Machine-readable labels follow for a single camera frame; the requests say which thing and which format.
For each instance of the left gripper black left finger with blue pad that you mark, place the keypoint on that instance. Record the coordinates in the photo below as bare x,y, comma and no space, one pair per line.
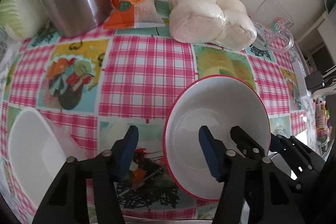
66,199

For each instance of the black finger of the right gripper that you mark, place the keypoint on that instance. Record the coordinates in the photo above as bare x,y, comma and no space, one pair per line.
313,177

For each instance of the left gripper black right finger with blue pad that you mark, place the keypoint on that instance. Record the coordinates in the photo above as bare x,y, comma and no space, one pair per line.
249,176

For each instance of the white bowl red rim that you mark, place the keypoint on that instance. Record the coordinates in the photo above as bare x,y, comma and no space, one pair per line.
220,103

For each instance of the colourful candy packs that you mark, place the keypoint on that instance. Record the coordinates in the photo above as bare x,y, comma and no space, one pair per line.
321,121

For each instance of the white square bowl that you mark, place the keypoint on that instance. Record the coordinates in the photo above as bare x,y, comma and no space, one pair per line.
37,150

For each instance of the white plastic chair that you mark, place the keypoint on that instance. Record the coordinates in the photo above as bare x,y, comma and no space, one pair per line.
326,91

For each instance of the black power adapter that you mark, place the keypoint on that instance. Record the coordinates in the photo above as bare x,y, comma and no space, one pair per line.
314,81

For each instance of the white small box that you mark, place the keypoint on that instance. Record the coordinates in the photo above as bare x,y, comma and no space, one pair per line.
300,77

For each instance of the checked fruit tablecloth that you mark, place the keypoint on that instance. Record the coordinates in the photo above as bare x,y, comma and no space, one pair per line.
104,80

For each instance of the white shelf unit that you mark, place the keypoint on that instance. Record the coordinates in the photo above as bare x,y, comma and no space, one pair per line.
317,44

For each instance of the clear glass mug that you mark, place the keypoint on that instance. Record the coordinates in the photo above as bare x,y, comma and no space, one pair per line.
272,23

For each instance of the bag of white buns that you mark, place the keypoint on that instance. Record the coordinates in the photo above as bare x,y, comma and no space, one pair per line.
224,23

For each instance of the napa cabbage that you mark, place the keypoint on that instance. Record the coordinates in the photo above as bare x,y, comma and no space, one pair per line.
22,19

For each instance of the orange snack packet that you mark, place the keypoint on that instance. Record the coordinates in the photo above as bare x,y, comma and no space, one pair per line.
133,14

